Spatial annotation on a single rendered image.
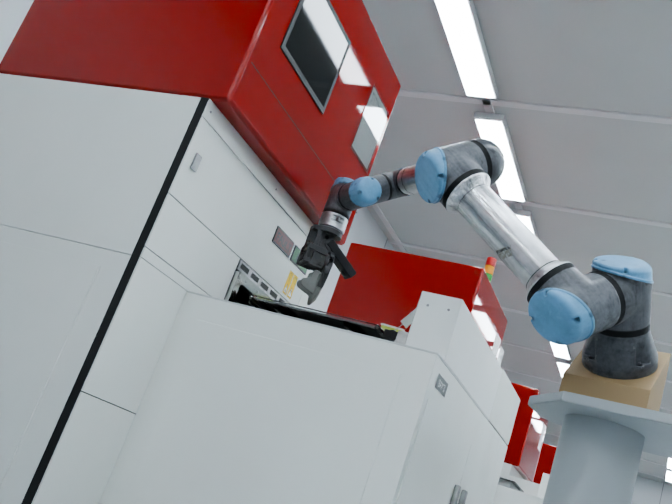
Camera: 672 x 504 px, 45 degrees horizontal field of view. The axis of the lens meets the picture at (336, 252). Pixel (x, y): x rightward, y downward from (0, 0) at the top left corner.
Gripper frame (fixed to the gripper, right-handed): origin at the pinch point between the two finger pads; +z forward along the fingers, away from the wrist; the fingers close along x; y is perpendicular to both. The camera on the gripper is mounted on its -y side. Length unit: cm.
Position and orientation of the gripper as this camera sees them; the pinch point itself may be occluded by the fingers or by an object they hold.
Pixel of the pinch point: (312, 301)
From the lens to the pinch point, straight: 214.7
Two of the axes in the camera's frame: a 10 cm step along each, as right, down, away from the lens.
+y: -8.9, -4.0, -2.4
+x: 3.3, -1.9, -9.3
